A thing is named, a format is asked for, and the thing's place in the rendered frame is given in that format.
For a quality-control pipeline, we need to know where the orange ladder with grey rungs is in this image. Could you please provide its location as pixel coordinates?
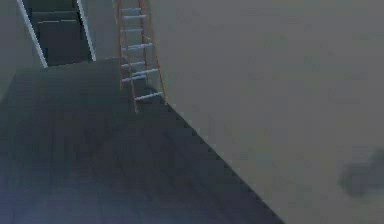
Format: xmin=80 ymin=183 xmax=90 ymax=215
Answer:
xmin=113 ymin=0 xmax=168 ymax=114

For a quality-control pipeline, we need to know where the dark open room doorway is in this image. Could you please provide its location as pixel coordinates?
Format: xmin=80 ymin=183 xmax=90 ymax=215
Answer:
xmin=17 ymin=0 xmax=98 ymax=69

